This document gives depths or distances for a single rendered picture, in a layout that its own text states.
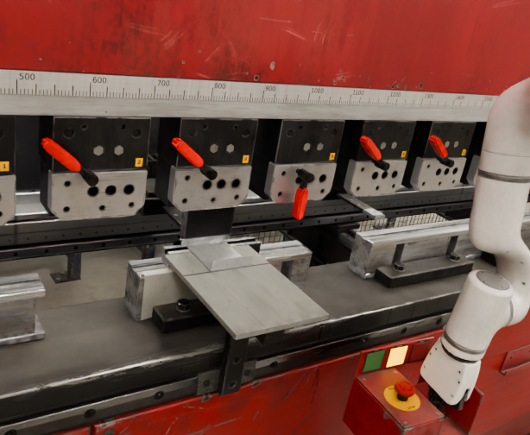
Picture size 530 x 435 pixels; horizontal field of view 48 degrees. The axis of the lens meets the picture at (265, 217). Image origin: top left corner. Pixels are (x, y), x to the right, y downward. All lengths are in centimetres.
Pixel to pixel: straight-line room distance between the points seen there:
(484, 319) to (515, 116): 36
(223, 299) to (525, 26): 93
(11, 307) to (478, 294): 79
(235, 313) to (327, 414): 53
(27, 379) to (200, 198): 40
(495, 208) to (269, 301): 42
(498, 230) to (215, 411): 61
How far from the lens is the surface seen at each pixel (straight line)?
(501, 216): 110
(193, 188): 103
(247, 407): 123
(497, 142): 108
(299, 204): 112
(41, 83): 89
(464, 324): 117
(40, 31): 88
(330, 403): 139
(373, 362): 126
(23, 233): 128
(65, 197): 95
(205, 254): 111
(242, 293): 101
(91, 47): 90
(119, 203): 98
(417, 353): 134
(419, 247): 152
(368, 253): 140
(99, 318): 113
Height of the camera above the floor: 150
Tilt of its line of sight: 22 degrees down
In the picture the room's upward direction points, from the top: 10 degrees clockwise
